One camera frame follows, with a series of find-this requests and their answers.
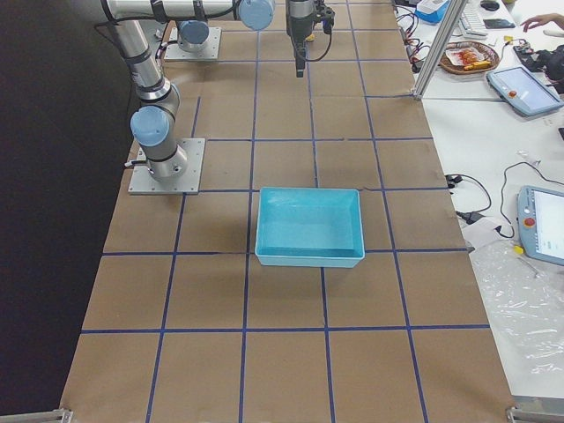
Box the clear plastic sheet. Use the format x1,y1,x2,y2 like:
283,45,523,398
470,241,563,380

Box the light blue plastic bin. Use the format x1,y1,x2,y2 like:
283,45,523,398
255,187,366,268

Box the black computer mouse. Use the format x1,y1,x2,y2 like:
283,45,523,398
479,0,500,11

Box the white keyboard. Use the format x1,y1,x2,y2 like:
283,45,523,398
458,1,488,40

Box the near teach pendant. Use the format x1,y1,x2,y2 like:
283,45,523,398
517,186,564,265

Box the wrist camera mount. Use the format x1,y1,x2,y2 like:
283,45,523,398
314,3,335,35

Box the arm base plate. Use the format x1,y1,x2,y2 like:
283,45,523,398
128,138,205,195
164,27,221,62

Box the person's hand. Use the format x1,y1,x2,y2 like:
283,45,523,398
521,13,564,38

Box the black power cable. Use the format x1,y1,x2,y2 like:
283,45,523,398
444,160,564,239

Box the far teach pendant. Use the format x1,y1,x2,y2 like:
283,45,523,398
486,66,563,117

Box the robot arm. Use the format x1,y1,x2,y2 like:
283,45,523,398
101,1,275,182
176,20,210,52

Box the teach pendant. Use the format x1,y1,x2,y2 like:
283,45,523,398
517,186,564,265
486,66,563,117

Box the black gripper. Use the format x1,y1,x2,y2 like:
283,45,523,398
286,0,314,78

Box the wicker basket with snacks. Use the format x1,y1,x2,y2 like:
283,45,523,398
439,41,501,75

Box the aluminium frame post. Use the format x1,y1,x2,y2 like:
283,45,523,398
412,0,466,100

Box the blue white box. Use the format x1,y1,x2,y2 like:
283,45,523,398
415,0,450,24

